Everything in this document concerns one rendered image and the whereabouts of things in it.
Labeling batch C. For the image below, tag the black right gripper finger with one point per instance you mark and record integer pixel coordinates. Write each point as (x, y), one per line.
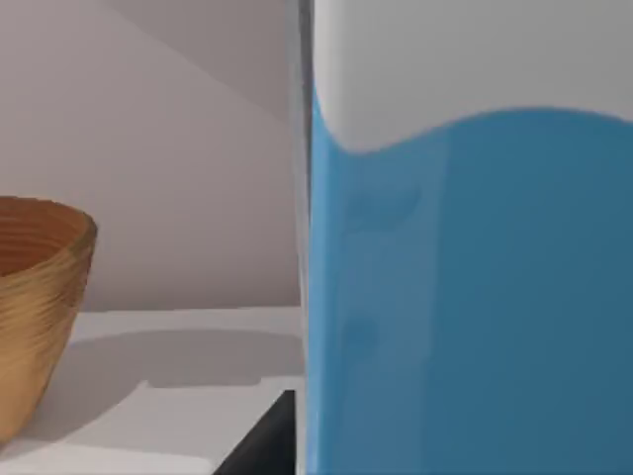
(271, 440)

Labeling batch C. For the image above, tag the blue and white bottle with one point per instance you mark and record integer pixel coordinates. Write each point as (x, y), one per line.
(470, 277)

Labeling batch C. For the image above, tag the woven wooden basket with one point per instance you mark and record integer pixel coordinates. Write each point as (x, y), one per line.
(34, 297)

